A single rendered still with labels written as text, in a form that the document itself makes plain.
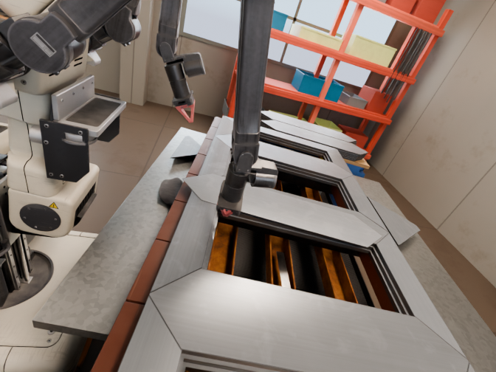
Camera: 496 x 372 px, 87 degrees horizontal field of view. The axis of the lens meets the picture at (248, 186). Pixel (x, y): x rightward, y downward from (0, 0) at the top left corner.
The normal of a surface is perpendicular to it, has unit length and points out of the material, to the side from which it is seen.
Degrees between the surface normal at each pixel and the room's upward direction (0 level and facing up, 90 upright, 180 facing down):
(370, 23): 90
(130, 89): 90
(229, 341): 0
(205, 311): 0
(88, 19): 89
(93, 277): 0
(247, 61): 95
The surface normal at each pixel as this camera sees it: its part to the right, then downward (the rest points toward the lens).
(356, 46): 0.11, 0.55
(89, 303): 0.28, -0.81
